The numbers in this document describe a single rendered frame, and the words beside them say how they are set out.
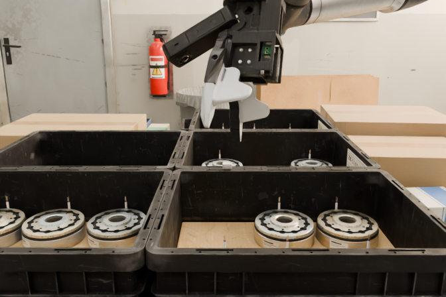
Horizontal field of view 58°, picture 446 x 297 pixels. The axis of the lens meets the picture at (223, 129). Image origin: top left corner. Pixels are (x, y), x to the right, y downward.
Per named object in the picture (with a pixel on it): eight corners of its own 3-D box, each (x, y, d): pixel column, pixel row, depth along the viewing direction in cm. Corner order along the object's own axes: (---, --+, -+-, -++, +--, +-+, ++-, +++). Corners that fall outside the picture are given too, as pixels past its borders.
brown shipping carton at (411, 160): (437, 184, 130) (443, 136, 126) (474, 215, 108) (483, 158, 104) (342, 182, 131) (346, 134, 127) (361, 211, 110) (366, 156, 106)
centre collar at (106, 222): (135, 215, 72) (135, 212, 72) (127, 228, 67) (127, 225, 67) (107, 215, 72) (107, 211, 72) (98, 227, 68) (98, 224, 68)
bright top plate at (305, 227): (306, 211, 75) (306, 208, 75) (320, 238, 65) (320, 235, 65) (252, 212, 75) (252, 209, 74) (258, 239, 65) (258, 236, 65)
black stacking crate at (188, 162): (336, 173, 108) (339, 132, 105) (376, 225, 79) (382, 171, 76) (189, 173, 108) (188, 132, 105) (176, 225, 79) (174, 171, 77)
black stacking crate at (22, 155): (188, 173, 108) (186, 132, 105) (174, 225, 79) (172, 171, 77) (41, 173, 108) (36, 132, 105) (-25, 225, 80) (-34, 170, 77)
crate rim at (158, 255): (382, 180, 77) (383, 168, 76) (479, 272, 48) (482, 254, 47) (174, 179, 77) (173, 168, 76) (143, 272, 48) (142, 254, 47)
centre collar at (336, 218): (355, 215, 72) (355, 212, 72) (366, 228, 67) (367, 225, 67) (328, 216, 72) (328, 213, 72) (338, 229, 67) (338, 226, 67)
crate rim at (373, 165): (339, 138, 106) (340, 130, 105) (382, 180, 77) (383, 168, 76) (188, 138, 106) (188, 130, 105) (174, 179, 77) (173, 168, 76)
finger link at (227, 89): (240, 111, 44) (257, 61, 50) (190, 109, 46) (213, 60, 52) (244, 131, 46) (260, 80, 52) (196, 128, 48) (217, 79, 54)
